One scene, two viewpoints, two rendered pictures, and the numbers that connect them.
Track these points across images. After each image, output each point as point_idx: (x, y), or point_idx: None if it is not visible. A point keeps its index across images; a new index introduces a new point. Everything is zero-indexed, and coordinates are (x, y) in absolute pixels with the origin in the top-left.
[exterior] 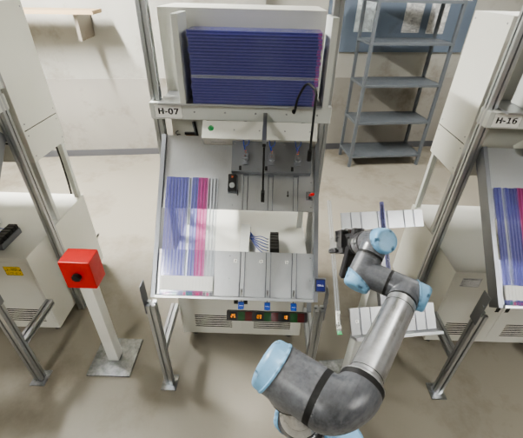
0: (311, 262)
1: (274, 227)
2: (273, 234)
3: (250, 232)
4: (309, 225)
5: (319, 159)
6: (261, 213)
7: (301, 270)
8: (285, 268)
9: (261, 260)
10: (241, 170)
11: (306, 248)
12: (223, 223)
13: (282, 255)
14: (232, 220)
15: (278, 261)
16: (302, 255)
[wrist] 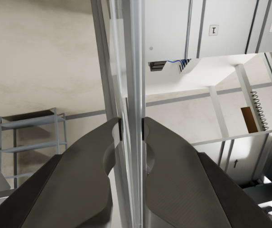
0: (147, 37)
1: (145, 73)
2: (159, 68)
3: (182, 65)
4: (110, 88)
5: (124, 202)
6: (154, 83)
7: (175, 6)
8: (220, 9)
9: None
10: None
11: (105, 49)
12: (203, 69)
13: (220, 50)
14: (191, 73)
15: (233, 31)
16: (171, 55)
